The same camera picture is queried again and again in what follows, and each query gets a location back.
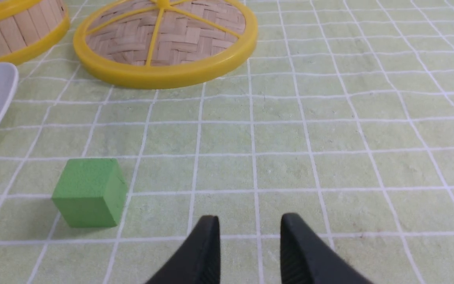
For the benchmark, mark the green foam cube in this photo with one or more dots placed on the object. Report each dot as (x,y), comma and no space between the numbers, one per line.
(91,193)

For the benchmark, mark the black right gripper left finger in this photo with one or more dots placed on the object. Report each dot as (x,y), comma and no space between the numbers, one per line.
(197,260)

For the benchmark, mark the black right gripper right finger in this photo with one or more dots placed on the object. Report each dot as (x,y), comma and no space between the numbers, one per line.
(306,259)

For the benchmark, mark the green checkered tablecloth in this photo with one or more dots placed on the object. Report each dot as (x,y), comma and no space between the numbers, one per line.
(343,114)

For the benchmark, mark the woven bamboo steamer lid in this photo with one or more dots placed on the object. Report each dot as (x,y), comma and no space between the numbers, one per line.
(165,44)

